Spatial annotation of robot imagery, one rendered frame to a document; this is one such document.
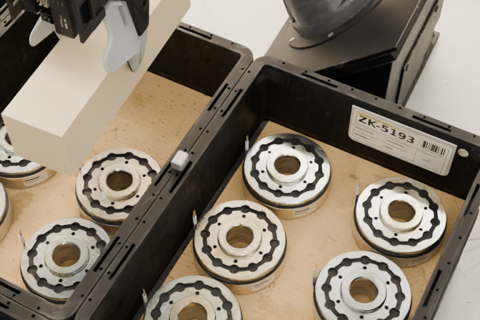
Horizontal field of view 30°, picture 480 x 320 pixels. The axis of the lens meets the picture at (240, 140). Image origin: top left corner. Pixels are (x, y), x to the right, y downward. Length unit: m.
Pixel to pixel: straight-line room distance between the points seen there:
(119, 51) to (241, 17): 0.64
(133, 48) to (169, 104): 0.33
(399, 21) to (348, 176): 0.20
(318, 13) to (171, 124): 0.25
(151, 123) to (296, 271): 0.27
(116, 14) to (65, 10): 0.07
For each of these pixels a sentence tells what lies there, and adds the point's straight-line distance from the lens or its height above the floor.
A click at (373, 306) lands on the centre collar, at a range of 0.95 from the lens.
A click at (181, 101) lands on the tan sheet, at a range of 1.14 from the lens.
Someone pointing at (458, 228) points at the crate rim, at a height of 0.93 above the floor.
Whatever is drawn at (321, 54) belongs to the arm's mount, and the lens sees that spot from 1.17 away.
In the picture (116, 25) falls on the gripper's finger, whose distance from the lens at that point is 0.79.
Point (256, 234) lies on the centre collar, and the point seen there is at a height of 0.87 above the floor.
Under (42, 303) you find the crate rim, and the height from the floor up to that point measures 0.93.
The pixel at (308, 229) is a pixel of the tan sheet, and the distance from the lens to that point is 1.03.
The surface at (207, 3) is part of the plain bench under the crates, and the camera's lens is 1.45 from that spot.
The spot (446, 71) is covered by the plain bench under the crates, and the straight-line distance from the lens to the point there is 1.38.
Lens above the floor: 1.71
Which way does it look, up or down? 53 degrees down
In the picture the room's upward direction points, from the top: 1 degrees counter-clockwise
